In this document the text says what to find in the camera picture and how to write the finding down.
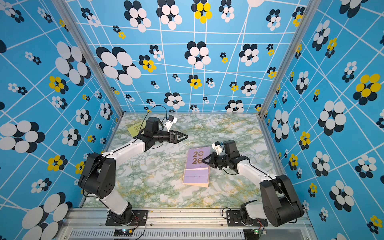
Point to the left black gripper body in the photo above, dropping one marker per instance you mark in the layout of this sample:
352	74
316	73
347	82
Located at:
162	136

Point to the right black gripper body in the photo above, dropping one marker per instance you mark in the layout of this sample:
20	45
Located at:
221	160

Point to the purple calendar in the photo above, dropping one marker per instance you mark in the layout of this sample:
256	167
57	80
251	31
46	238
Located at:
195	156

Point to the green desk calendar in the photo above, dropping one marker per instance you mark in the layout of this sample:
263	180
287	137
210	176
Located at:
135	128

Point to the pink calendar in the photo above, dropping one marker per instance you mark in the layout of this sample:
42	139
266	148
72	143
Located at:
197	177

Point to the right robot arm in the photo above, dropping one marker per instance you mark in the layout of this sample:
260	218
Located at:
280	203

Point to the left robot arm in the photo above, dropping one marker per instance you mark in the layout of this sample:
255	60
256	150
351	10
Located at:
99	174

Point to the right green circuit board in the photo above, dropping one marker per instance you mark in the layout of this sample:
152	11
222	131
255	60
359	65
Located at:
253	234

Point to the green circuit board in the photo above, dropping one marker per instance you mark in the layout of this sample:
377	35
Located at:
123	233
253	234

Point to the left green circuit board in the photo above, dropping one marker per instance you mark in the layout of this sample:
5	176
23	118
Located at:
123	233

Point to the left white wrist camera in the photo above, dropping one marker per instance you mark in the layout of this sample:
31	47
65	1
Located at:
170	121

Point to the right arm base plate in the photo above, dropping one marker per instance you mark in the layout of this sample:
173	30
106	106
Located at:
238	218

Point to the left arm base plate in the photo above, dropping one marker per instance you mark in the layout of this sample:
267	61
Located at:
130	217

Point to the aluminium front rail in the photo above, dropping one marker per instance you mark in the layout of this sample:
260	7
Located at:
176	224

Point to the left aluminium corner post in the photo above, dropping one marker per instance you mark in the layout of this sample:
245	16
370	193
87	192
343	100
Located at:
80	40

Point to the aluminium corner post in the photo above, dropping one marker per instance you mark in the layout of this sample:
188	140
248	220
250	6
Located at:
296	40
80	40

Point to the right aluminium corner post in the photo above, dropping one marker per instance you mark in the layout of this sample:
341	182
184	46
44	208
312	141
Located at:
296	40

